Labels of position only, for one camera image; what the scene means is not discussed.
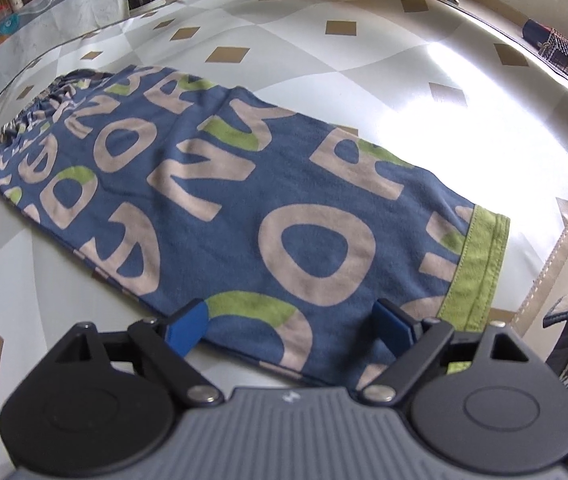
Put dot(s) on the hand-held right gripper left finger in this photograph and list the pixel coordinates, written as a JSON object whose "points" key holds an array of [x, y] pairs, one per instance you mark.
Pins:
{"points": [[189, 327]]}

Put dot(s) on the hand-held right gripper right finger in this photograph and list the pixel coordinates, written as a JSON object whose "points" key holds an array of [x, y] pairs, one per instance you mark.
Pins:
{"points": [[389, 327]]}

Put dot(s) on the blue letter-print pants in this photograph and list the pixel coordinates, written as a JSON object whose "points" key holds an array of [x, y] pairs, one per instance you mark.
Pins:
{"points": [[264, 185]]}

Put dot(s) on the grey white checkered mat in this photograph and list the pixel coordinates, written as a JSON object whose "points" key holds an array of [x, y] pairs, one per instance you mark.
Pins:
{"points": [[314, 70]]}

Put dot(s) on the side table with patterned tablecloth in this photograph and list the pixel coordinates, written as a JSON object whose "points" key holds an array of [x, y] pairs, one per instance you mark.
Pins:
{"points": [[64, 25]]}

